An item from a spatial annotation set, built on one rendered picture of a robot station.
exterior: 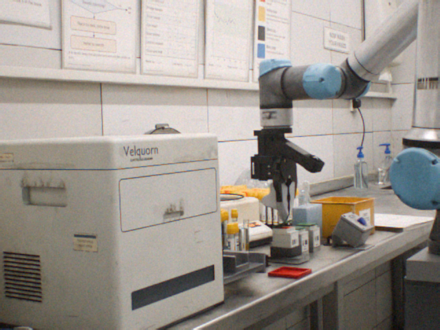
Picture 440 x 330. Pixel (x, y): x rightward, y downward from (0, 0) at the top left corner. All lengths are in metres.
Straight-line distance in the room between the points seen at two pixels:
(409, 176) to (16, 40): 0.96
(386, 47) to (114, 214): 0.77
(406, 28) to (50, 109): 0.87
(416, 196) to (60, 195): 0.64
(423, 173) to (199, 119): 1.13
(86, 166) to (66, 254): 0.14
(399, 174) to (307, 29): 1.80
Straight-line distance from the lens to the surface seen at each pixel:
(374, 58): 1.53
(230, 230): 1.40
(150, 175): 1.04
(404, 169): 1.30
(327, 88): 1.46
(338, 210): 1.86
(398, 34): 1.50
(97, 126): 1.90
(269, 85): 1.53
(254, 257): 1.37
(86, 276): 1.03
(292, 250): 1.55
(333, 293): 1.64
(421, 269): 1.40
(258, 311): 1.25
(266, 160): 1.54
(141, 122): 2.04
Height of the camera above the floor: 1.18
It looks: 3 degrees down
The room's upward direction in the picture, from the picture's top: 2 degrees counter-clockwise
